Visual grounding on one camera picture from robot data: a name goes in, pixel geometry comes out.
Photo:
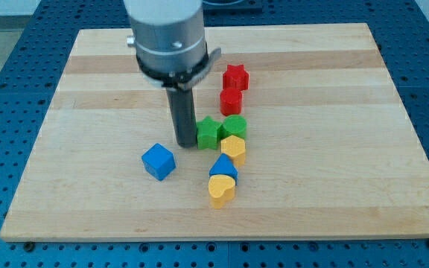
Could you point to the green cylinder block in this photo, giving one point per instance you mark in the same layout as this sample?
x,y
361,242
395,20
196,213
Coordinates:
x,y
234,125

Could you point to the blue cube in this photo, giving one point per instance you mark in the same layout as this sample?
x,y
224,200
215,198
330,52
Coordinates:
x,y
158,161

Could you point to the wooden board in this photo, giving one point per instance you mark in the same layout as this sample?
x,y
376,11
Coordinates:
x,y
331,151

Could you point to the yellow heart block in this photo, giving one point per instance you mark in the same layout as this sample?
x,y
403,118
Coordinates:
x,y
221,189

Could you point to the red star block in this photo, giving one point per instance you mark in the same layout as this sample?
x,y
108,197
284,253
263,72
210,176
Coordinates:
x,y
236,77

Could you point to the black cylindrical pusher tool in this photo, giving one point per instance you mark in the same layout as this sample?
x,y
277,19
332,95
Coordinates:
x,y
181,105

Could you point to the blue triangle block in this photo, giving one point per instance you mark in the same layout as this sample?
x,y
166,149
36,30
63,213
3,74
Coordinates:
x,y
224,166

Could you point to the green star block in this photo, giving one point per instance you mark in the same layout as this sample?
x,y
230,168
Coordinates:
x,y
208,133

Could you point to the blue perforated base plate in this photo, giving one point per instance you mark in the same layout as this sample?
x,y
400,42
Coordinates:
x,y
31,74

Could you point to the yellow hexagon block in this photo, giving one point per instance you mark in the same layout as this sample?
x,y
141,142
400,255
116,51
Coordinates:
x,y
235,148

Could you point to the red cylinder block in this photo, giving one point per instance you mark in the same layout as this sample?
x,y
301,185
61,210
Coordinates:
x,y
231,101

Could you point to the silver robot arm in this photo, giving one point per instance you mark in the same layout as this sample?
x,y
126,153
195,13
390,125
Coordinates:
x,y
170,42

